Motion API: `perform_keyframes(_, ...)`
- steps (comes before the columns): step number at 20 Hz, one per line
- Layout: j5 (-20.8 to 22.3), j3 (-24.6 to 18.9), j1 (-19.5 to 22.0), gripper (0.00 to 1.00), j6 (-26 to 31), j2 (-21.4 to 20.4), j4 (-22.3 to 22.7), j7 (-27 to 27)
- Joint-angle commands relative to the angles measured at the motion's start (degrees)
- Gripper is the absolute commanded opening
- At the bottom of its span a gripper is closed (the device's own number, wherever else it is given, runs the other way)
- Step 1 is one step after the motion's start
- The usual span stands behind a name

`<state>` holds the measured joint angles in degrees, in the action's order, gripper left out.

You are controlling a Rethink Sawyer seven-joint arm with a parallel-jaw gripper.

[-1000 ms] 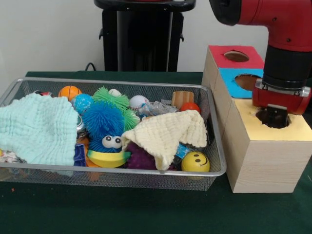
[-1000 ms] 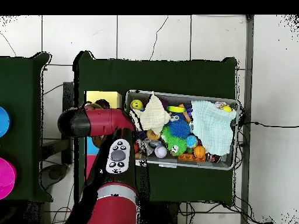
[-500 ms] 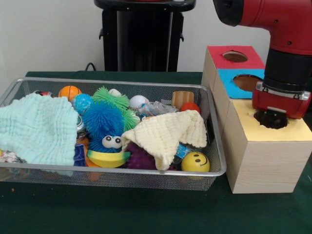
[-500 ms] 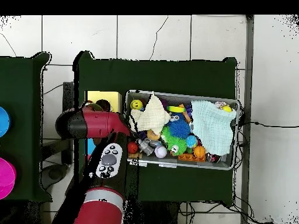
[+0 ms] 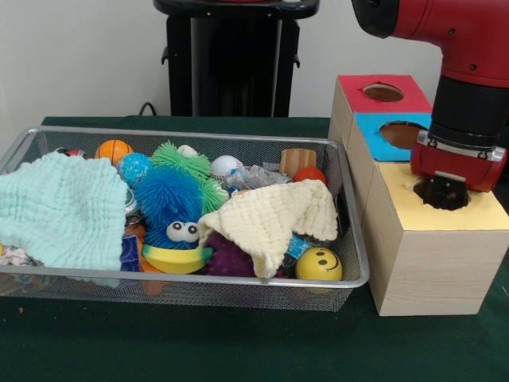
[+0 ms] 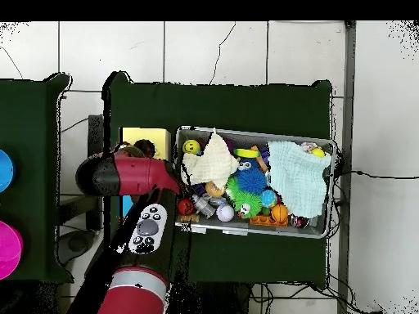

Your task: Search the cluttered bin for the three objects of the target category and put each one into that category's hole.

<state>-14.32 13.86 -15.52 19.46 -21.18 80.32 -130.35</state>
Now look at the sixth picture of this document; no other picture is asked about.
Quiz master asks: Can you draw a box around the wooden box with three holes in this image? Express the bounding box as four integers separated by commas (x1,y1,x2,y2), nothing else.
119,127,172,218

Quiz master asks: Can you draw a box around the silver mesh bin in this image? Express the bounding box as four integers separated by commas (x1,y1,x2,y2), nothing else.
174,125,338,240

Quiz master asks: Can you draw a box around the cream muslin cloth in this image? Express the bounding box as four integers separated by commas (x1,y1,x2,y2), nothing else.
180,128,241,191

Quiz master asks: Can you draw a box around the yellow smiley face ball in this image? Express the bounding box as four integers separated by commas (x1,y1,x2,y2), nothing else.
182,139,201,155

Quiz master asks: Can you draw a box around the red orange ball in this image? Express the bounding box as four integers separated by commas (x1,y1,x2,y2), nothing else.
177,198,196,217

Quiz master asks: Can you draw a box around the white baseball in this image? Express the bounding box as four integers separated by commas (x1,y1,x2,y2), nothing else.
215,203,236,222

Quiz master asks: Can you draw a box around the blue spiky rubber ball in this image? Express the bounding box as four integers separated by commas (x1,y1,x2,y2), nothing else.
235,167,269,196

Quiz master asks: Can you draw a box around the green spiky rubber toy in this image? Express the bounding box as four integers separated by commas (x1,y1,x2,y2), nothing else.
225,176,264,219

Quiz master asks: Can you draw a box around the orange basketball toy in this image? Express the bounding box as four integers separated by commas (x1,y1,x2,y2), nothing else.
270,203,290,223

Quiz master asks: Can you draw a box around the mint green muslin cloth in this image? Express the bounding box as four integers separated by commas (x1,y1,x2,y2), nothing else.
267,140,332,219

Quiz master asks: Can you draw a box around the grey metal pole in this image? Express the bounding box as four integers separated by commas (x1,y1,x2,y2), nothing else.
336,20,357,314

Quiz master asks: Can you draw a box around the blue plastic bowl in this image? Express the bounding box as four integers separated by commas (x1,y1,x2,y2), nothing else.
0,149,16,194

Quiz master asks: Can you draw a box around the magenta plastic bowl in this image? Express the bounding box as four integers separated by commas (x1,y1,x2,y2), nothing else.
0,220,24,281

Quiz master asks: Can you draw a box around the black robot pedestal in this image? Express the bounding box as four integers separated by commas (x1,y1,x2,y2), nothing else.
174,282,253,314

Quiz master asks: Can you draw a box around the thin black cable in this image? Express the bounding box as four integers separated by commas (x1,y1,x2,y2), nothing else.
336,169,419,181

